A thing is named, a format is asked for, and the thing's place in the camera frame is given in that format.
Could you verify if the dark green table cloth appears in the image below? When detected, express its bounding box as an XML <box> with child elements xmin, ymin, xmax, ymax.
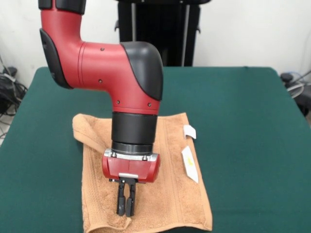
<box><xmin>0</xmin><ymin>67</ymin><xmax>311</xmax><ymax>233</ymax></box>

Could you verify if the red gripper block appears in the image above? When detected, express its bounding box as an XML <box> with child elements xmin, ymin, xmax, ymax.
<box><xmin>102</xmin><ymin>153</ymin><xmax>161</xmax><ymax>218</ymax></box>

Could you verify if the black cable bundle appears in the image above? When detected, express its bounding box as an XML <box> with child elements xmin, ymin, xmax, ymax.
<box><xmin>0</xmin><ymin>72</ymin><xmax>29</xmax><ymax>117</ymax></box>

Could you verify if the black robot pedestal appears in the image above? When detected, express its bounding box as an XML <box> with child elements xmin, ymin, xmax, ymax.
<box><xmin>113</xmin><ymin>0</ymin><xmax>203</xmax><ymax>67</ymax></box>

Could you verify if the tan terry towel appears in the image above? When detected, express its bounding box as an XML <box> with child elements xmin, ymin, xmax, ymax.
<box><xmin>72</xmin><ymin>112</ymin><xmax>213</xmax><ymax>233</ymax></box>

